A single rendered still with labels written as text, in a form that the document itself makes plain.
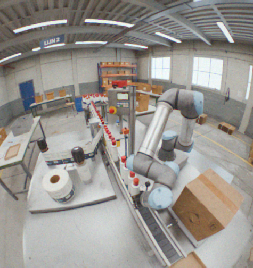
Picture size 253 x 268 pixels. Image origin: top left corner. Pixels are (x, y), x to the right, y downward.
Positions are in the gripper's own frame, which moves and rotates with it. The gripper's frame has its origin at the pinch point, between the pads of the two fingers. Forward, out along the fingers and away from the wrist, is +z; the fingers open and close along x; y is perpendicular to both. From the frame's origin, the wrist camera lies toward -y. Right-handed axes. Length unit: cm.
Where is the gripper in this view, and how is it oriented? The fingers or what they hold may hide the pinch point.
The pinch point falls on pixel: (139, 198)
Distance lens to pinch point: 73.4
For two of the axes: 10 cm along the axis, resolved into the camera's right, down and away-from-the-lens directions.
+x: 3.3, 8.3, -4.5
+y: -9.3, 1.9, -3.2
